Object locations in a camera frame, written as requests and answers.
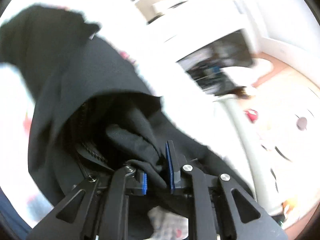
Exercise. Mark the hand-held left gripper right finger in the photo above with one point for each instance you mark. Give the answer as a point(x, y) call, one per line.
point(170, 167)

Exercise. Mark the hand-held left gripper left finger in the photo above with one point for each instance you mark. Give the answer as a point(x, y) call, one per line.
point(144, 183)

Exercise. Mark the black zip jacket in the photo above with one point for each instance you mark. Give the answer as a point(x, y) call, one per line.
point(87, 80)

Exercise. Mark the open closet with clothes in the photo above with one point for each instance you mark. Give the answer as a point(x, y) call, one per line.
point(220, 62)

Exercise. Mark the grey bed headboard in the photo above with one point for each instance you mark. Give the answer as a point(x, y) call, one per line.
point(250, 155)

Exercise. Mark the red plush toy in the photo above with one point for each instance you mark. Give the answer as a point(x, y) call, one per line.
point(251, 115)

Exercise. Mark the blue checked printed blanket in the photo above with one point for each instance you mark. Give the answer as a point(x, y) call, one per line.
point(150, 55)

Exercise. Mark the orange plush toy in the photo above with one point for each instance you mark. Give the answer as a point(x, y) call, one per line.
point(288, 206)

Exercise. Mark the beige cabinet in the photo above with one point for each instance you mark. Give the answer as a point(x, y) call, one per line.
point(150, 7)

